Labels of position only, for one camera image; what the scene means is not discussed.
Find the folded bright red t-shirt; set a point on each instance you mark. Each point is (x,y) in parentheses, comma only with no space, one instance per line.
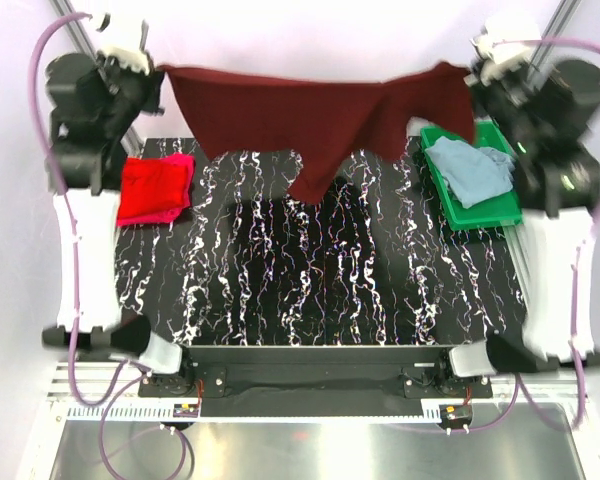
(152,190)

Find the light blue t-shirt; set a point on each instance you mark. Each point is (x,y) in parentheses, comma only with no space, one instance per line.
(474,175)

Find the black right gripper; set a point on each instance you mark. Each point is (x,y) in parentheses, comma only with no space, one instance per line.
(486,90)

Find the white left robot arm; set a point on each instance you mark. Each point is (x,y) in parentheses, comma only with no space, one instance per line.
(86,197)

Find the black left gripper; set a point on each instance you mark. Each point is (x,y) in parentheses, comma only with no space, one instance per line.
(151,84)

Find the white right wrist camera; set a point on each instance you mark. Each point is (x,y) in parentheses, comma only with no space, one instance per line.
(503,44)

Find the dark red t-shirt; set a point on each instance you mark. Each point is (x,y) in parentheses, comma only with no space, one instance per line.
(324,122)

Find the green plastic bin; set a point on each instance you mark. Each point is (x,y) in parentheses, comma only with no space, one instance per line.
(499,211)

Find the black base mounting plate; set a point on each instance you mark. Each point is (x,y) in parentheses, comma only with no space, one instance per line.
(414,372)

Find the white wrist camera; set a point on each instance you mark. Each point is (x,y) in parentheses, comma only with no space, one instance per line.
(123,36)
(503,44)

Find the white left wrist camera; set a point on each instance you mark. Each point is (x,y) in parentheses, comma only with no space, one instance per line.
(123,36)

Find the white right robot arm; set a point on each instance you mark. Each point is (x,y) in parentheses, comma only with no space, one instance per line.
(557,182)

